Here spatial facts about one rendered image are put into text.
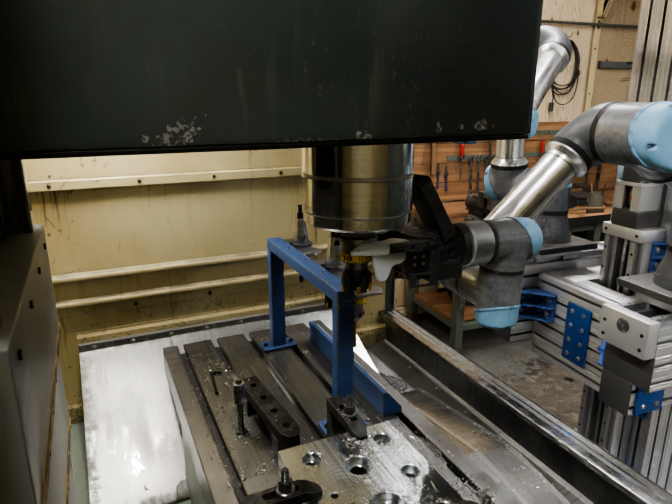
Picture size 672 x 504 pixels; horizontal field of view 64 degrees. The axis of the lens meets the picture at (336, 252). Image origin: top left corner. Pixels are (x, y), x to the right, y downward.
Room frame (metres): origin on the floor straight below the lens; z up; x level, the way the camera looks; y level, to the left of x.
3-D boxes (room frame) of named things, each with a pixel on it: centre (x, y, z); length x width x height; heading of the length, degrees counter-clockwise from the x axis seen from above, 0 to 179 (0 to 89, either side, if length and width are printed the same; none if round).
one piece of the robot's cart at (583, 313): (1.44, -0.70, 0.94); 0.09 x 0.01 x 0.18; 21
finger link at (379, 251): (0.75, -0.07, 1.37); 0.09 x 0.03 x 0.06; 128
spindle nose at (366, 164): (0.77, -0.03, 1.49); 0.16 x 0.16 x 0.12
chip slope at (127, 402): (1.36, 0.24, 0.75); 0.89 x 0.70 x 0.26; 115
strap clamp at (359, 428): (0.92, -0.02, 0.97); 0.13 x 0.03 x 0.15; 25
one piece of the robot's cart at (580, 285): (1.49, -0.83, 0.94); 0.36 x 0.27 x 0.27; 21
